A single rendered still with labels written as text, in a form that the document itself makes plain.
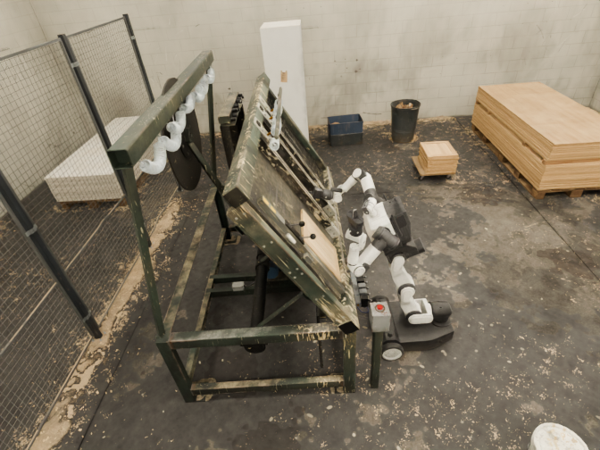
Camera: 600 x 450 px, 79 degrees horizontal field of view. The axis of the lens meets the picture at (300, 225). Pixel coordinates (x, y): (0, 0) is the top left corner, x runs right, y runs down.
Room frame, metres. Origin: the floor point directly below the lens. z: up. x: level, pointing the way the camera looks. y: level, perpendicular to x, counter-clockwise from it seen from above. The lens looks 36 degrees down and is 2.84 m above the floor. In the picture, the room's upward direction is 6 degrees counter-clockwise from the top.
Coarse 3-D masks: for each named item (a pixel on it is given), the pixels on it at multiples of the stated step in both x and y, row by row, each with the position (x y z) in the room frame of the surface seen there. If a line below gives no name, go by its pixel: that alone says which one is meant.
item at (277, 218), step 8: (264, 208) 1.81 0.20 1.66; (272, 216) 1.81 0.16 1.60; (280, 216) 1.85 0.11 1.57; (280, 224) 1.81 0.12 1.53; (288, 232) 1.81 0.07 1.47; (296, 240) 1.81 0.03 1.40; (304, 248) 1.81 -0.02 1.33; (312, 256) 1.80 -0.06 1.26; (320, 264) 1.80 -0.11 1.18; (328, 272) 1.80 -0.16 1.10; (336, 280) 1.81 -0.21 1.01; (336, 288) 1.80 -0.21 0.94; (344, 288) 1.82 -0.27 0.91
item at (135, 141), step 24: (192, 72) 2.96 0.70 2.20; (168, 96) 2.36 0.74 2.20; (144, 120) 1.96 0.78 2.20; (168, 120) 2.19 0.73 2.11; (120, 144) 1.65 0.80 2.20; (144, 144) 1.77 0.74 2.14; (192, 144) 2.57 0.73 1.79; (120, 168) 1.60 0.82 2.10; (144, 240) 1.62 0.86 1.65; (144, 264) 1.61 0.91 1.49
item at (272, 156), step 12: (264, 132) 2.47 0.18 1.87; (264, 144) 2.45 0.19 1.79; (276, 156) 2.45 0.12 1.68; (276, 168) 2.45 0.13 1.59; (288, 168) 2.50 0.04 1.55; (288, 180) 2.45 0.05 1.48; (300, 192) 2.44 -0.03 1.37; (312, 204) 2.44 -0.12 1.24; (324, 216) 2.44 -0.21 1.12; (324, 228) 2.44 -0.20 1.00; (336, 228) 2.47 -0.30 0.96
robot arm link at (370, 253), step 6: (372, 246) 1.82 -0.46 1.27; (366, 252) 1.82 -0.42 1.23; (372, 252) 1.80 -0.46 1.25; (378, 252) 1.80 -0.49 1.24; (360, 258) 1.82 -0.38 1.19; (366, 258) 1.79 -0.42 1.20; (372, 258) 1.79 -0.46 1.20; (366, 264) 1.77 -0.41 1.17; (354, 270) 1.74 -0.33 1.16; (360, 270) 1.74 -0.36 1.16; (366, 270) 1.77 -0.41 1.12
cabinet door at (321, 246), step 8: (304, 216) 2.23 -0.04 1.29; (312, 224) 2.24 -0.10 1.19; (304, 232) 2.02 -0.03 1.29; (312, 232) 2.14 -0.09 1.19; (320, 232) 2.25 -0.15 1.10; (304, 240) 1.92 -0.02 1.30; (312, 240) 2.04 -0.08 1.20; (320, 240) 2.14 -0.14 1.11; (328, 240) 2.27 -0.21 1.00; (312, 248) 1.93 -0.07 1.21; (320, 248) 2.04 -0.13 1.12; (328, 248) 2.16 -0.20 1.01; (320, 256) 1.93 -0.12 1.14; (328, 256) 2.05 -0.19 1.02; (336, 256) 2.17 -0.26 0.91; (328, 264) 1.94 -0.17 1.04; (336, 264) 2.06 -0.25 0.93; (336, 272) 1.95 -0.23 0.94
